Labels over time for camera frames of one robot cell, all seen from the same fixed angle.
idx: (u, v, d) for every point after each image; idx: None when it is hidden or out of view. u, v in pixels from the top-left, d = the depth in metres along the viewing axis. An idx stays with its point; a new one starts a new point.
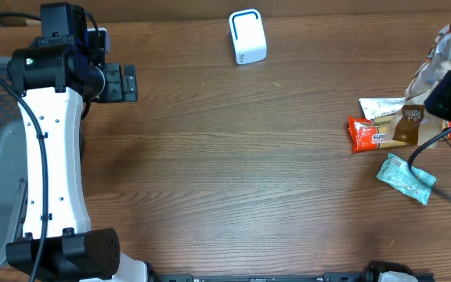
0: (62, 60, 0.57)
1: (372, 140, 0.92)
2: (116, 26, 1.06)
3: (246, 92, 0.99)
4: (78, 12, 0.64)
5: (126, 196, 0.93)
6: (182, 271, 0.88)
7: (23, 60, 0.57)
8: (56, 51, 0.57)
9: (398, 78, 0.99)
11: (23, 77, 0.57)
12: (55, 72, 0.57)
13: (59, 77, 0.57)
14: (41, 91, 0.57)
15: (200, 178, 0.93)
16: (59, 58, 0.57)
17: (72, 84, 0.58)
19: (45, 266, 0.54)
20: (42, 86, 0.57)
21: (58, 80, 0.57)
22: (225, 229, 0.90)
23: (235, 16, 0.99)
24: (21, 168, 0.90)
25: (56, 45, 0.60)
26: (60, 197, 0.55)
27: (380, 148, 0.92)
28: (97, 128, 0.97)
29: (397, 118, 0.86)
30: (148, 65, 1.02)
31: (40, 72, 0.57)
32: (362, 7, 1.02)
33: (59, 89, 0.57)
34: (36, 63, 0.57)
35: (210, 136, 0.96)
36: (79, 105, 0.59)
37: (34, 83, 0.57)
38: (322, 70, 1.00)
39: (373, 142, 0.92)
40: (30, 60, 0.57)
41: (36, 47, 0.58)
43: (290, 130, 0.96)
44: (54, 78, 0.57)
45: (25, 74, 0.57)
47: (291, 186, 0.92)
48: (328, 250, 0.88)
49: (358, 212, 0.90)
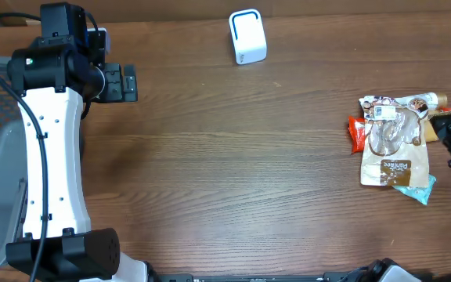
0: (62, 60, 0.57)
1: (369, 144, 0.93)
2: (116, 26, 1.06)
3: (246, 92, 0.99)
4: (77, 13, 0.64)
5: (126, 196, 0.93)
6: (181, 271, 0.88)
7: (23, 60, 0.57)
8: (56, 52, 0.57)
9: (398, 78, 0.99)
11: (23, 77, 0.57)
12: (55, 72, 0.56)
13: (59, 77, 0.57)
14: (41, 91, 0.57)
15: (201, 178, 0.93)
16: (59, 58, 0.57)
17: (73, 84, 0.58)
19: (45, 267, 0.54)
20: (42, 87, 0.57)
21: (58, 80, 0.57)
22: (225, 229, 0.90)
23: (235, 16, 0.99)
24: (21, 168, 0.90)
25: (56, 45, 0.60)
26: (60, 197, 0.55)
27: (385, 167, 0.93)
28: (97, 128, 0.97)
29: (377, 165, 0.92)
30: (148, 65, 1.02)
31: (40, 72, 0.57)
32: (362, 7, 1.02)
33: (59, 89, 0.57)
34: (36, 63, 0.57)
35: (210, 136, 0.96)
36: (79, 105, 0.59)
37: (34, 83, 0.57)
38: (323, 69, 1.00)
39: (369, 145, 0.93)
40: (30, 60, 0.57)
41: (37, 48, 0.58)
43: (290, 130, 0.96)
44: (54, 78, 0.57)
45: (25, 74, 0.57)
47: (292, 186, 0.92)
48: (328, 250, 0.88)
49: (358, 213, 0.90)
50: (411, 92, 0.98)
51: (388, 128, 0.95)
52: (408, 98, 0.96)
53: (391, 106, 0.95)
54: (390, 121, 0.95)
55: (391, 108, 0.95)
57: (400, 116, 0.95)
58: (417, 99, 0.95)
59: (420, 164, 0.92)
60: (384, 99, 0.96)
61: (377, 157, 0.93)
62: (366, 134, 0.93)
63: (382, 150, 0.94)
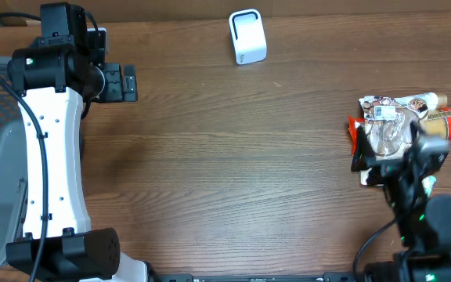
0: (62, 59, 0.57)
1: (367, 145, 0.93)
2: (115, 26, 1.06)
3: (246, 92, 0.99)
4: (77, 13, 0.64)
5: (126, 196, 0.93)
6: (182, 271, 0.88)
7: (23, 60, 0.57)
8: (56, 52, 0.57)
9: (398, 78, 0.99)
11: (23, 77, 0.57)
12: (55, 72, 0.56)
13: (59, 77, 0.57)
14: (41, 91, 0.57)
15: (201, 178, 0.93)
16: (59, 57, 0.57)
17: (72, 84, 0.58)
19: (45, 266, 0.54)
20: (42, 86, 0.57)
21: (58, 80, 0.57)
22: (225, 229, 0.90)
23: (235, 16, 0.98)
24: (21, 168, 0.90)
25: (55, 45, 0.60)
26: (60, 197, 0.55)
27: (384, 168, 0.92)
28: (97, 128, 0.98)
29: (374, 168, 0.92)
30: (148, 66, 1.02)
31: (40, 72, 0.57)
32: (362, 7, 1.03)
33: (59, 89, 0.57)
34: (36, 63, 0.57)
35: (210, 136, 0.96)
36: (79, 105, 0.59)
37: (34, 83, 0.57)
38: (323, 70, 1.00)
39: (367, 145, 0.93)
40: (30, 60, 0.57)
41: (36, 48, 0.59)
43: (290, 130, 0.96)
44: (54, 77, 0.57)
45: (25, 74, 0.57)
47: (291, 186, 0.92)
48: (328, 250, 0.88)
49: (358, 213, 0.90)
50: (411, 92, 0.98)
51: (388, 128, 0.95)
52: (408, 99, 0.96)
53: (391, 106, 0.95)
54: (389, 121, 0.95)
55: (391, 108, 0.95)
57: (400, 116, 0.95)
58: (416, 100, 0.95)
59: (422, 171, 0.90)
60: (384, 99, 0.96)
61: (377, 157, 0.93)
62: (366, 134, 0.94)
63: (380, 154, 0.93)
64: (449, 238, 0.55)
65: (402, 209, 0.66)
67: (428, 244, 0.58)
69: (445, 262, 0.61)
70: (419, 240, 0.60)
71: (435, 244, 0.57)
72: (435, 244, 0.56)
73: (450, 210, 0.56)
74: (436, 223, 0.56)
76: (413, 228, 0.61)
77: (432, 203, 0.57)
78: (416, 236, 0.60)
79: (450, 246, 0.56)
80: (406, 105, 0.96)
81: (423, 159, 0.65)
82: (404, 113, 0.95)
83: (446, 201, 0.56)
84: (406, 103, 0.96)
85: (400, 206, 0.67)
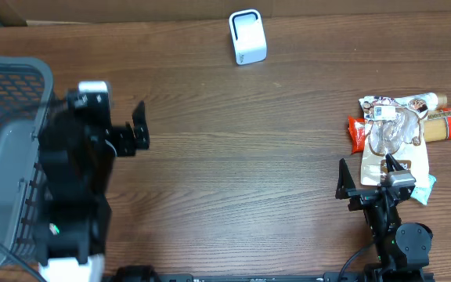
0: (86, 227, 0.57)
1: (366, 144, 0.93)
2: (116, 26, 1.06)
3: (247, 92, 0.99)
4: (75, 145, 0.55)
5: (126, 196, 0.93)
6: (182, 271, 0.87)
7: (47, 229, 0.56)
8: (78, 219, 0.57)
9: (398, 78, 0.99)
11: (47, 247, 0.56)
12: (78, 239, 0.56)
13: (83, 244, 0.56)
14: (63, 263, 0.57)
15: (201, 178, 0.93)
16: (83, 225, 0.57)
17: (94, 251, 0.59)
19: None
20: (65, 253, 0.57)
21: (81, 251, 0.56)
22: (225, 229, 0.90)
23: (235, 16, 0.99)
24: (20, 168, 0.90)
25: (71, 197, 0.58)
26: None
27: (384, 168, 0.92)
28: None
29: (375, 167, 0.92)
30: (148, 66, 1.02)
31: (63, 243, 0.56)
32: (362, 7, 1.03)
33: (83, 261, 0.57)
34: (59, 233, 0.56)
35: (210, 136, 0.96)
36: (99, 265, 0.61)
37: (57, 249, 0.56)
38: (323, 69, 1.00)
39: (366, 145, 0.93)
40: (54, 229, 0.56)
41: (57, 207, 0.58)
43: (290, 130, 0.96)
44: (77, 244, 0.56)
45: (48, 243, 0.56)
47: (292, 186, 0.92)
48: (328, 250, 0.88)
49: (358, 213, 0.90)
50: (411, 92, 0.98)
51: (388, 128, 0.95)
52: (408, 99, 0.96)
53: (391, 106, 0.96)
54: (389, 121, 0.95)
55: (391, 108, 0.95)
57: (400, 116, 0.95)
58: (416, 100, 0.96)
59: (423, 171, 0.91)
60: (384, 99, 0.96)
61: (377, 157, 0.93)
62: (366, 134, 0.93)
63: (380, 153, 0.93)
64: (414, 261, 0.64)
65: (379, 231, 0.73)
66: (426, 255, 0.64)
67: (398, 264, 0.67)
69: (416, 276, 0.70)
70: (391, 258, 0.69)
71: (404, 264, 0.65)
72: (403, 264, 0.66)
73: (416, 236, 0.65)
74: (405, 247, 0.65)
76: (387, 249, 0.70)
77: (400, 230, 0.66)
78: (389, 255, 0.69)
79: (416, 266, 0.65)
80: (405, 106, 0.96)
81: (395, 194, 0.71)
82: (403, 113, 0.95)
83: (413, 229, 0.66)
84: (406, 103, 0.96)
85: (377, 228, 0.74)
